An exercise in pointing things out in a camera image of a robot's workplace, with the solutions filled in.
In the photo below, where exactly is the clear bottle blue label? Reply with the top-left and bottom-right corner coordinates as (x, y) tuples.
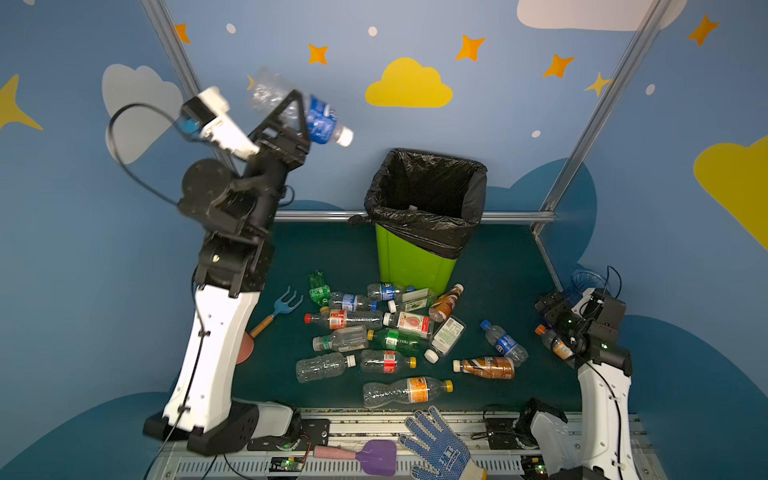
(247, 68), (354, 147)

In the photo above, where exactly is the clear bottle orange cap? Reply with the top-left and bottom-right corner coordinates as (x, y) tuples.
(535, 325), (574, 361)

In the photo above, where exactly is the small blue label bottle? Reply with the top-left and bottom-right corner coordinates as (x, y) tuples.
(480, 320), (529, 368)

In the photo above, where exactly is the brown tea bottle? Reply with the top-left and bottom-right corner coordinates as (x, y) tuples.
(452, 356), (515, 380)

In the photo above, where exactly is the square bottle white cap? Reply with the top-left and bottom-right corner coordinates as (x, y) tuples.
(424, 316), (466, 364)

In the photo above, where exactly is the green plastic soda bottle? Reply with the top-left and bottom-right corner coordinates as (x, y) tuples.
(308, 270), (331, 309)

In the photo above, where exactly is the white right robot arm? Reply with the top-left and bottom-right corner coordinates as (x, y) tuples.
(514, 288), (640, 479)

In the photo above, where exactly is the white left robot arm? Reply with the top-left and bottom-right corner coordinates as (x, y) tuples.
(143, 87), (311, 456)

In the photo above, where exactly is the black bin liner bag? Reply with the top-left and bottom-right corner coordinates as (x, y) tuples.
(348, 148), (488, 260)

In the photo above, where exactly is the green plastic bin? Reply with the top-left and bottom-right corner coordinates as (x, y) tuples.
(375, 225), (457, 293)

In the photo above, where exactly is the purple plastic vase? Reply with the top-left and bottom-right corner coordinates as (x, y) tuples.
(563, 268), (606, 305)

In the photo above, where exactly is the brown sauce bottle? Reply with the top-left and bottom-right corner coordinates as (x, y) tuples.
(429, 283), (464, 323)

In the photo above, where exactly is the red label juice bottle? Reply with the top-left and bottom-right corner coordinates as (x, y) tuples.
(383, 311), (434, 340)

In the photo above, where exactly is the green label square bottle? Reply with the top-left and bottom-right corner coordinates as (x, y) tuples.
(395, 288), (436, 312)

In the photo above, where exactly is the green bottle yellow cap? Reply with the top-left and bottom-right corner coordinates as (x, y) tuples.
(367, 328), (422, 356)

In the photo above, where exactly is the blue plastic toy rake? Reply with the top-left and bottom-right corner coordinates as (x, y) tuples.
(249, 287), (303, 339)

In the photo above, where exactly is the clear bottle orange label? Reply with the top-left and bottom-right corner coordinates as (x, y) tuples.
(363, 376), (454, 409)

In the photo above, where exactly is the blue label water bottle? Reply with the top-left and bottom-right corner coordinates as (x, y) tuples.
(328, 291), (378, 312)

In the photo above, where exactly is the blue label bottle behind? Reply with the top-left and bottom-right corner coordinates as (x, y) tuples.
(367, 282), (415, 301)

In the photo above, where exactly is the clear bottle yellow cap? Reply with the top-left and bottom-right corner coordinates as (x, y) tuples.
(360, 350), (417, 374)

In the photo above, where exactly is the clear bottle red cap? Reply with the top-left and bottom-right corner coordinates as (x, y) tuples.
(304, 310), (383, 330)

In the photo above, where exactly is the blue dotted work glove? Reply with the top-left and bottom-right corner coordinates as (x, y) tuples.
(398, 406), (488, 480)

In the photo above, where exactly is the pink toy watering can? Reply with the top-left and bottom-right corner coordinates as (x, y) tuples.
(236, 333), (254, 365)

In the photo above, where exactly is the clear bottle white cap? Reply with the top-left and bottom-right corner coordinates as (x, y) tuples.
(295, 352), (357, 383)

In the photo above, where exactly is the purple toy shovel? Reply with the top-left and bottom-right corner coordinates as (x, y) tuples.
(313, 440), (397, 477)

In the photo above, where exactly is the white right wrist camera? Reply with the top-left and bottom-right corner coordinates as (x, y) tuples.
(572, 287), (595, 316)

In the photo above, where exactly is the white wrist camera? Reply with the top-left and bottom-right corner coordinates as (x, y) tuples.
(180, 86), (260, 161)
(572, 287), (595, 316)

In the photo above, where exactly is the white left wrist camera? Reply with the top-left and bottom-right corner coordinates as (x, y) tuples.
(180, 86), (260, 161)

